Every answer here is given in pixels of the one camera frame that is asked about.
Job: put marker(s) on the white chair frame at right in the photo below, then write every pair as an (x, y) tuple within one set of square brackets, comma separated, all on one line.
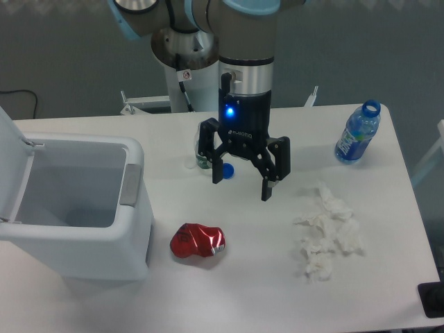
[(429, 160)]

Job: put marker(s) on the white trash bin lid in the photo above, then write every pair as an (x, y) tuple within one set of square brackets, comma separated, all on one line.
[(17, 155)]

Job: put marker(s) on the black device at table edge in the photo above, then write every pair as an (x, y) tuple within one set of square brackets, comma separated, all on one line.
[(431, 297)]

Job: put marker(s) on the white trash bin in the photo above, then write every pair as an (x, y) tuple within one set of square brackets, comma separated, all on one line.
[(85, 211)]

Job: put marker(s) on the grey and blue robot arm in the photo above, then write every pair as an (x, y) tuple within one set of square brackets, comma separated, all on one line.
[(246, 33)]

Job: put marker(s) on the crumpled white tissue paper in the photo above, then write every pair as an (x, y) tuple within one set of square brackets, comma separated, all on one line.
[(333, 229)]

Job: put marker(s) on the clear green-label plastic bottle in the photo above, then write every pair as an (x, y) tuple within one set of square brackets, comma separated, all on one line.
[(201, 161)]

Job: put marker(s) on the blue bottle cap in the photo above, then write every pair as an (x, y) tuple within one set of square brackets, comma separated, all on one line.
[(228, 171)]

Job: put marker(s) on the crushed red soda can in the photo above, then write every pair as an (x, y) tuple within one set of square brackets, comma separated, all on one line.
[(196, 239)]

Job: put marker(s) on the blue plastic water bottle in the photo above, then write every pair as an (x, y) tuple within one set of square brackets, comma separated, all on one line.
[(359, 130)]

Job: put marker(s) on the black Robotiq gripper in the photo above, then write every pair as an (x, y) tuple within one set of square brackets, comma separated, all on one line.
[(243, 130)]

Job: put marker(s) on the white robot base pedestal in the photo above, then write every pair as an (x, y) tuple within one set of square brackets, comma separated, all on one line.
[(191, 68)]

